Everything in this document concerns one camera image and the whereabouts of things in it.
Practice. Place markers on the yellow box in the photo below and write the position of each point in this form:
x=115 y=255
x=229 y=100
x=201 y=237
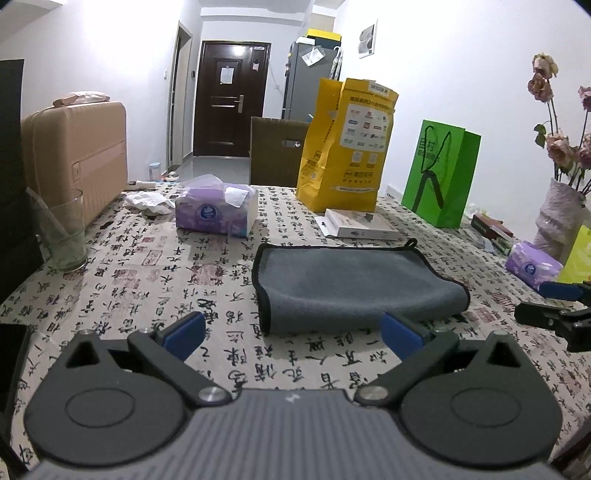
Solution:
x=323 y=36

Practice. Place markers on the green paper bag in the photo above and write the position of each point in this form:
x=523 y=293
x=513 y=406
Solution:
x=438 y=180

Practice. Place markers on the crumpled white tissue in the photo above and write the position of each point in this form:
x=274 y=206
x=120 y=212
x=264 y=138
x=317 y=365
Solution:
x=147 y=203

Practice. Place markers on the white flat box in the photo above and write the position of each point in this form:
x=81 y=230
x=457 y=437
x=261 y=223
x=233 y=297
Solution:
x=360 y=226

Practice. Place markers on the purple tissue box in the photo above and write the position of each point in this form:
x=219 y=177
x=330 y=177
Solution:
x=207 y=214

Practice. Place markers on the dark brown door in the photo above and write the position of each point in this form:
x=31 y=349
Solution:
x=231 y=124

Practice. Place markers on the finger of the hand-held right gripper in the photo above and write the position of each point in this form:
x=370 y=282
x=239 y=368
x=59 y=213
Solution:
x=558 y=290
x=545 y=316

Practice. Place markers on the yellow paper bag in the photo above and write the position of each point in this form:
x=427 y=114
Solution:
x=346 y=152

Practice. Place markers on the white power strip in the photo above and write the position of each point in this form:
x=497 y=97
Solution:
x=141 y=185

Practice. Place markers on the yellow-green bag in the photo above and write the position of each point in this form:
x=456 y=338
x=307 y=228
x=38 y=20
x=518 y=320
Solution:
x=579 y=261

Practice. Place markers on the white textured vase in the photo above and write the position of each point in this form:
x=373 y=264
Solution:
x=556 y=221

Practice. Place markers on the brown cardboard box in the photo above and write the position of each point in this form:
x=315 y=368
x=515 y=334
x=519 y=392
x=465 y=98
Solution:
x=277 y=152

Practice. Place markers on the beige suitcase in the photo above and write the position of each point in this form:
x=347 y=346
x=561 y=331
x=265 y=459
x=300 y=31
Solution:
x=78 y=152

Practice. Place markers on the black panel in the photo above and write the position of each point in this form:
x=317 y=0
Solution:
x=11 y=184

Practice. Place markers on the small purple tissue pack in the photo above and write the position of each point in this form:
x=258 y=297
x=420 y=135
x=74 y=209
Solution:
x=531 y=265

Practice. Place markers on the small jar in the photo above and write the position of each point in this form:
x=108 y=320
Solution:
x=154 y=171

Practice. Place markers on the dark red box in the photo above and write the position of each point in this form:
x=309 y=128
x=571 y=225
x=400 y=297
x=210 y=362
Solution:
x=489 y=225

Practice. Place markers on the wall picture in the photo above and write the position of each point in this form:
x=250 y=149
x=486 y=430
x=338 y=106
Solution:
x=368 y=39

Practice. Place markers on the green and white box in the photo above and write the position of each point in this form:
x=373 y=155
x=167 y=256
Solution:
x=502 y=244

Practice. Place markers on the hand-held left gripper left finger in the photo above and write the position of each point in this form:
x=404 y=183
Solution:
x=184 y=330

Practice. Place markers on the grey refrigerator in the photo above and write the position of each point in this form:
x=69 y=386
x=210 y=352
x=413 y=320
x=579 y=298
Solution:
x=302 y=87

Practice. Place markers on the grey towel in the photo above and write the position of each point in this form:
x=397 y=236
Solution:
x=346 y=286

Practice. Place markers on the black object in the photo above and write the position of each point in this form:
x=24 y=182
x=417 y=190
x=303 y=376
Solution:
x=11 y=364

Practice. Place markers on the pink packet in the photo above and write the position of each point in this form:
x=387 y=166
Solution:
x=81 y=98

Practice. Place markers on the clear drinking glass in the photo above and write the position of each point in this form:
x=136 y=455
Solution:
x=64 y=240

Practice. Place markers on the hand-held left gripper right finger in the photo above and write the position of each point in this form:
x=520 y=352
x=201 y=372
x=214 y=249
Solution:
x=401 y=334

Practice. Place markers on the dried pink flowers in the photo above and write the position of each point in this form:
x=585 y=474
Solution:
x=561 y=147

